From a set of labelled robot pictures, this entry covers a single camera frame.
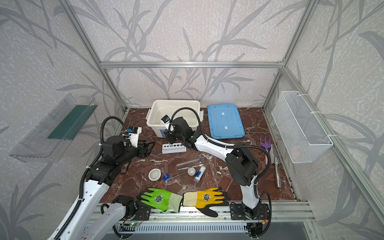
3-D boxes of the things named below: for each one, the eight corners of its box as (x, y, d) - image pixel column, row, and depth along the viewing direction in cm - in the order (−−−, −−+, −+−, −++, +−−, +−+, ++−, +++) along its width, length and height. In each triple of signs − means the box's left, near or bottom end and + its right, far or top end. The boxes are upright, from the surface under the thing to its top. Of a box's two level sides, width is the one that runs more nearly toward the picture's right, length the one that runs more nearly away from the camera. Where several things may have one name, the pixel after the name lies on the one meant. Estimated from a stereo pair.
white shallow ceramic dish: (148, 181, 86) (146, 179, 83) (151, 170, 90) (149, 168, 87) (159, 181, 86) (158, 179, 83) (161, 170, 90) (160, 168, 87)
